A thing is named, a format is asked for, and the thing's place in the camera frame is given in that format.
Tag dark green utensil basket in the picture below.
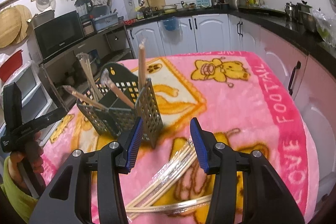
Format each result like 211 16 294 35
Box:
76 62 163 148

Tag chopsticks bundle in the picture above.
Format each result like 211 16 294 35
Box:
126 137 214 223

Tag wooden chopstick pair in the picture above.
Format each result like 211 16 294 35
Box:
62 85 108 111

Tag wooden chopsticks pair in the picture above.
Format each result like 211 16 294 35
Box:
76 53 102 102

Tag person's left hand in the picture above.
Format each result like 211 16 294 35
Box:
9 132 46 198

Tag white plastic drawer unit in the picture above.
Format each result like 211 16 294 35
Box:
0 61 53 140

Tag pink cartoon blanket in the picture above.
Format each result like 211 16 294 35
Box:
40 50 321 224

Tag red plastic basin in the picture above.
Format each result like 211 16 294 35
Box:
0 49 23 82

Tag round bamboo board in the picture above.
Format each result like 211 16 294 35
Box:
0 5 33 49

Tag black microwave oven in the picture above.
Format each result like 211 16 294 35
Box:
29 11 84 60

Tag blue plastic bag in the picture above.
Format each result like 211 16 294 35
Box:
162 17 179 32

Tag blue storage box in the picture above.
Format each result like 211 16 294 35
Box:
93 13 118 32

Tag white base cabinets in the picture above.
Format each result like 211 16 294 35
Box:
127 12 335 176

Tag black blender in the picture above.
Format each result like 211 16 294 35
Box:
75 0 93 19

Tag metal kettle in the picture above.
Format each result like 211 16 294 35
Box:
284 0 311 24

